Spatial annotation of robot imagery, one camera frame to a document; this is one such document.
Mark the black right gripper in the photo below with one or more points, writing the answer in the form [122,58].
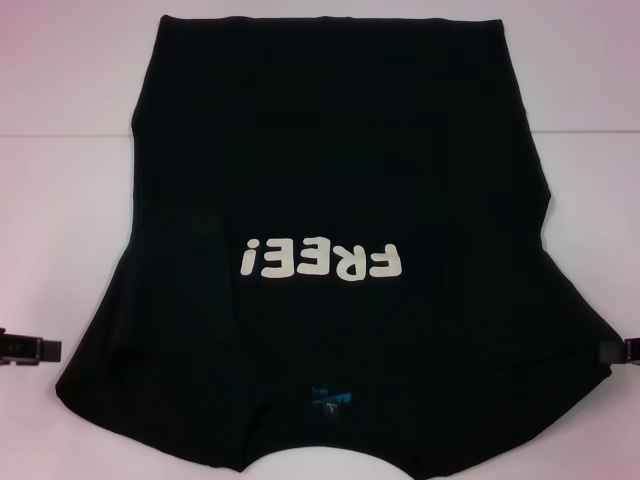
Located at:
[633,350]

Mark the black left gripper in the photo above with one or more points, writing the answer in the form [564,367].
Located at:
[17,347]

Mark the black shirt with FREE print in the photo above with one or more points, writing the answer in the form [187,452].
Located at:
[320,150]

